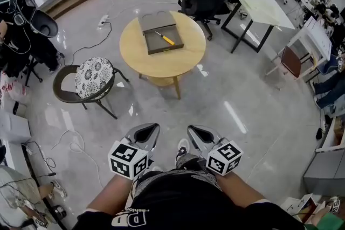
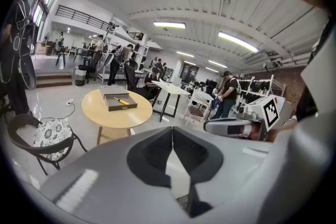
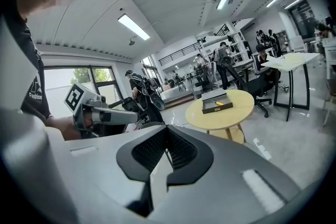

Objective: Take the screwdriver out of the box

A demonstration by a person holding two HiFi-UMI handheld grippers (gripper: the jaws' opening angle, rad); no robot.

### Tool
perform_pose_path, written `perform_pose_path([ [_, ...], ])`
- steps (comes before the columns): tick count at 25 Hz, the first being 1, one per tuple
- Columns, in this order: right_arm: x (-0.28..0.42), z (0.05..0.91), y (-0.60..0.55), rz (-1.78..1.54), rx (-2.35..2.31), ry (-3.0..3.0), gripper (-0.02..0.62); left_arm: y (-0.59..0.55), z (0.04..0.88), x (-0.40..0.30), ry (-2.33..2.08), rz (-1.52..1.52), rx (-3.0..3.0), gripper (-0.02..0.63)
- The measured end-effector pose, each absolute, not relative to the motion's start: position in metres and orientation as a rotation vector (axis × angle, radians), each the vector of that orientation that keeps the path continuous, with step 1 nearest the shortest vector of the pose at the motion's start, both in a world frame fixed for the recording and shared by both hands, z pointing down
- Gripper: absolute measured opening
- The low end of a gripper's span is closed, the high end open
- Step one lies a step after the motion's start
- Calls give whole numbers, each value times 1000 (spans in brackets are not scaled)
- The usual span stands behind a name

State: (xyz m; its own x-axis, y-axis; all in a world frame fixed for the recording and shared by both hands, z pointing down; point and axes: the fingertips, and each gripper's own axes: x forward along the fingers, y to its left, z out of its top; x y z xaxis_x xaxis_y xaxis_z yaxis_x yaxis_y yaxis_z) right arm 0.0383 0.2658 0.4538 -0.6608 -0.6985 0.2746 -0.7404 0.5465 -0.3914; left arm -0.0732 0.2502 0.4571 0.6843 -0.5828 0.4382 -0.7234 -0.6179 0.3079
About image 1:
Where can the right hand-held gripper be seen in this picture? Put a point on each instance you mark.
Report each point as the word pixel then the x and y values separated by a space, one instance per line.
pixel 224 156

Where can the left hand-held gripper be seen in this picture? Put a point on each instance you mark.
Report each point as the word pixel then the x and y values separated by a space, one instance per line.
pixel 128 158

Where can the grey box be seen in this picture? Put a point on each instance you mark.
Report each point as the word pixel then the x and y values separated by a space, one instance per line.
pixel 159 43

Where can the person's left forearm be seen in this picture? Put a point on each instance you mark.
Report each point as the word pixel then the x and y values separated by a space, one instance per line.
pixel 113 194

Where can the person's right forearm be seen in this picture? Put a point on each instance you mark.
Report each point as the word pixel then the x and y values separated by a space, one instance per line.
pixel 237 191

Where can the person's patterned trousers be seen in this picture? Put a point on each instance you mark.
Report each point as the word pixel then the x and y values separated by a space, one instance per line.
pixel 186 163

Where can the person's white black shoe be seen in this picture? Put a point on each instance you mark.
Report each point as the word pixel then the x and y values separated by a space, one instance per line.
pixel 182 149

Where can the person's black printed shirt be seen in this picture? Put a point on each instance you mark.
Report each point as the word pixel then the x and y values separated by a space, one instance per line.
pixel 183 204

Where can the floral seat cushion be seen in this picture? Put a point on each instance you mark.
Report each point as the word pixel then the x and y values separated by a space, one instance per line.
pixel 93 76

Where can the dark wicker chair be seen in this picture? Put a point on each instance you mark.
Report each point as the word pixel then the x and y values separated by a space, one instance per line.
pixel 63 94

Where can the round wooden table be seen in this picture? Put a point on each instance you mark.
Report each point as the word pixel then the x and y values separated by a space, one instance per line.
pixel 161 64

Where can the grey cabinet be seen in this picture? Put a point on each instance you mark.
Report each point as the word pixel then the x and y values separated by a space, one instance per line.
pixel 327 172

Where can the brown seat chair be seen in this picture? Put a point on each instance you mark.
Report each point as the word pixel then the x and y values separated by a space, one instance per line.
pixel 292 62

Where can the white carton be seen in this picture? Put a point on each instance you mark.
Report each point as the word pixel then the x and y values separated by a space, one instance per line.
pixel 13 126

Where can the white red plastic bag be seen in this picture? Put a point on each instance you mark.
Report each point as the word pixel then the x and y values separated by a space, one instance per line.
pixel 14 91

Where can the white power strip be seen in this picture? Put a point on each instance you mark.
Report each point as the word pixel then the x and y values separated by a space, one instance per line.
pixel 103 20

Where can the white shelf desk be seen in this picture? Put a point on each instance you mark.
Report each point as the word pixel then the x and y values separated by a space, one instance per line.
pixel 315 37

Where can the white table with black legs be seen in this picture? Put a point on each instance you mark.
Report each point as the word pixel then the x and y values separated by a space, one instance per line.
pixel 262 9

